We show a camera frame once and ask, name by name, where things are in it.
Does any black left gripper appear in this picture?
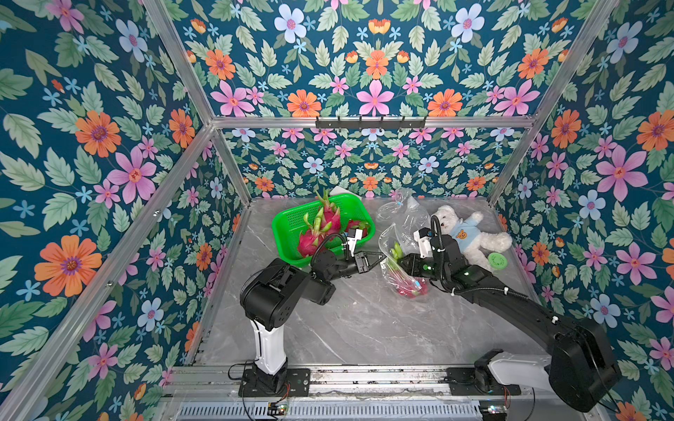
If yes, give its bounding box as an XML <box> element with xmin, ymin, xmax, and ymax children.
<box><xmin>323</xmin><ymin>253</ymin><xmax>382</xmax><ymax>285</ymax></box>

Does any pink dragon fruit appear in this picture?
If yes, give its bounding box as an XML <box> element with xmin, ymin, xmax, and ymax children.
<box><xmin>384</xmin><ymin>242</ymin><xmax>428</xmax><ymax>298</ymax></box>
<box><xmin>318</xmin><ymin>191</ymin><xmax>342</xmax><ymax>234</ymax></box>
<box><xmin>346</xmin><ymin>219</ymin><xmax>370</xmax><ymax>239</ymax></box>
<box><xmin>298</xmin><ymin>207</ymin><xmax>333</xmax><ymax>257</ymax></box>

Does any green plastic basket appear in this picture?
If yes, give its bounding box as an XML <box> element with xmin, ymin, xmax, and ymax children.
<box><xmin>271</xmin><ymin>194</ymin><xmax>376</xmax><ymax>268</ymax></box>

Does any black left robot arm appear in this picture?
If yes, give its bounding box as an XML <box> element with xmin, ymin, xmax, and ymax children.
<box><xmin>240</xmin><ymin>250</ymin><xmax>385</xmax><ymax>381</ymax></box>

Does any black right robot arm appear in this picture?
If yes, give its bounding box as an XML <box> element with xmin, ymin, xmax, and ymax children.
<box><xmin>398</xmin><ymin>235</ymin><xmax>622</xmax><ymax>412</ymax></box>

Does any white teddy bear blue shirt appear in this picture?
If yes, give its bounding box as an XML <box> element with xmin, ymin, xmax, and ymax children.
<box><xmin>434</xmin><ymin>205</ymin><xmax>513</xmax><ymax>271</ymax></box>

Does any small green round lid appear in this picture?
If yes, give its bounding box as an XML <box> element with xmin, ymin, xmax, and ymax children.
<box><xmin>488</xmin><ymin>252</ymin><xmax>508</xmax><ymax>270</ymax></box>

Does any white rectangular box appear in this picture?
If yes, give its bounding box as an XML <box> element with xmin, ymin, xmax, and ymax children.
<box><xmin>329</xmin><ymin>186</ymin><xmax>359</xmax><ymax>198</ymax></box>

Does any white perforated vent strip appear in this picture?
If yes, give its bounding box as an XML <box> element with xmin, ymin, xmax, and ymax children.
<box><xmin>177</xmin><ymin>401</ymin><xmax>483</xmax><ymax>420</ymax></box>

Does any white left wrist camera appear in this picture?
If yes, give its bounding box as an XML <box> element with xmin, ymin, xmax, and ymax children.
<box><xmin>346</xmin><ymin>228</ymin><xmax>363</xmax><ymax>258</ymax></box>

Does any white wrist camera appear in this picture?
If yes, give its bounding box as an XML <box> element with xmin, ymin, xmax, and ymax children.
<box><xmin>412</xmin><ymin>227</ymin><xmax>434</xmax><ymax>259</ymax></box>
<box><xmin>346</xmin><ymin>228</ymin><xmax>363</xmax><ymax>258</ymax></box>

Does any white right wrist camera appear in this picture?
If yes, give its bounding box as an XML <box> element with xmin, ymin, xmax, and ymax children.
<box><xmin>412</xmin><ymin>227</ymin><xmax>434</xmax><ymax>259</ymax></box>

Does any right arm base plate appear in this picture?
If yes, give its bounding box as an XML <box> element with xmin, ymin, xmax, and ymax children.
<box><xmin>442</xmin><ymin>366</ymin><xmax>521</xmax><ymax>397</ymax></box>

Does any black hook rail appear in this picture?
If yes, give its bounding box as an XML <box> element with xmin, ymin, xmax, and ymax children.
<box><xmin>314</xmin><ymin>117</ymin><xmax>427</xmax><ymax>131</ymax></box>

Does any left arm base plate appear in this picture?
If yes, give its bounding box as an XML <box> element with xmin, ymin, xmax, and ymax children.
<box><xmin>238</xmin><ymin>366</ymin><xmax>312</xmax><ymax>397</ymax></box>

